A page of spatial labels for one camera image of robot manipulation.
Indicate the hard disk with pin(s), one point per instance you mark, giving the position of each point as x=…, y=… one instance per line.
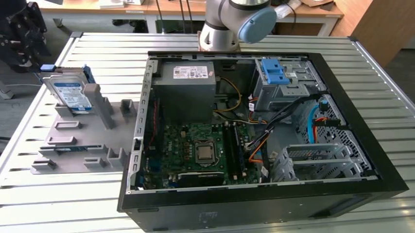
x=68, y=92

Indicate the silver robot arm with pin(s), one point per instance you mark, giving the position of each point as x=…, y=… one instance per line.
x=220, y=24

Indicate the pale metal disk bay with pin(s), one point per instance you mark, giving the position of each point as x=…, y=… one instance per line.
x=311, y=151

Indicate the wooden desk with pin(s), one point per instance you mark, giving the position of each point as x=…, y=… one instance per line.
x=80, y=9

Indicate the white box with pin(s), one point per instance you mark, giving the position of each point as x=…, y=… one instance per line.
x=110, y=4

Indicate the grey parts rack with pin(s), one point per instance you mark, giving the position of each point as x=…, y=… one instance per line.
x=86, y=136

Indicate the grey power supply unit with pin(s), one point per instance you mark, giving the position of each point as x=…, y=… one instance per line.
x=184, y=102

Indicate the green motherboard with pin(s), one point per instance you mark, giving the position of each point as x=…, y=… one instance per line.
x=174, y=150

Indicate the silver CPU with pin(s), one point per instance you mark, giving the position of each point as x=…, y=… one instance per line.
x=204, y=153

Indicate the CPU socket with locking lever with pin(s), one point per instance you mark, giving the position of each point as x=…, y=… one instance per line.
x=196, y=165

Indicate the black graphics card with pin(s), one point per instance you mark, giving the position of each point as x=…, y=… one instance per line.
x=200, y=179

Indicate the black PC case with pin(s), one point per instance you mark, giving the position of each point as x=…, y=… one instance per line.
x=259, y=208

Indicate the brown wooden cabinet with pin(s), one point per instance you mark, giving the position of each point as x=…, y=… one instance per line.
x=381, y=29

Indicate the blue plastic drive bracket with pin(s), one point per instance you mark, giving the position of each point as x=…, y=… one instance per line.
x=275, y=70

